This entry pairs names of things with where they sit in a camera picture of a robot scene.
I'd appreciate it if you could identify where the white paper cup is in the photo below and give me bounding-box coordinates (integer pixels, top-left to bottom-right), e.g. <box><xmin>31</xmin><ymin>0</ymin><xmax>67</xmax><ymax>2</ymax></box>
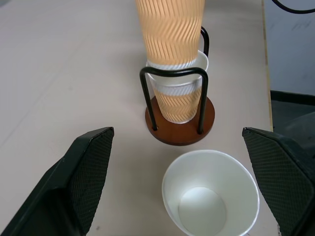
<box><xmin>161</xmin><ymin>149</ymin><xmax>260</xmax><ymax>236</ymax></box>

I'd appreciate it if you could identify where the tan ribbed paper cup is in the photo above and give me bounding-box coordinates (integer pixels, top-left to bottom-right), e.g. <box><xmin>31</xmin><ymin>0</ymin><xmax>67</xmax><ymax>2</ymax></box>
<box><xmin>145</xmin><ymin>50</ymin><xmax>209</xmax><ymax>124</ymax></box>
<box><xmin>135</xmin><ymin>0</ymin><xmax>206</xmax><ymax>71</ymax></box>

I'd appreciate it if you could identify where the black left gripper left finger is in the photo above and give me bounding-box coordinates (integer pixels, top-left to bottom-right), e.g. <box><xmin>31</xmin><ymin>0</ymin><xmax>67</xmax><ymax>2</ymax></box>
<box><xmin>0</xmin><ymin>126</ymin><xmax>115</xmax><ymax>236</ymax></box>

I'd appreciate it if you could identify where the black cable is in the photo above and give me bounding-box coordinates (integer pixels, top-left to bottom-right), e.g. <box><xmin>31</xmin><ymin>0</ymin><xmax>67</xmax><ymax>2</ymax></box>
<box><xmin>271</xmin><ymin>0</ymin><xmax>315</xmax><ymax>14</ymax></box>

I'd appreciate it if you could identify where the wire cup holder wooden base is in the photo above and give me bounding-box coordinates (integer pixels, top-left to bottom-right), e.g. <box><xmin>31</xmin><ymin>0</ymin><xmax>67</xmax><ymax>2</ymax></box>
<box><xmin>139</xmin><ymin>25</ymin><xmax>216</xmax><ymax>147</ymax></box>

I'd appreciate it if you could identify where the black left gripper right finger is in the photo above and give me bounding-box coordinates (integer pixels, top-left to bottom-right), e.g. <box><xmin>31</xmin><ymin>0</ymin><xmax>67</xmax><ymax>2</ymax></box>
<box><xmin>242</xmin><ymin>127</ymin><xmax>315</xmax><ymax>236</ymax></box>

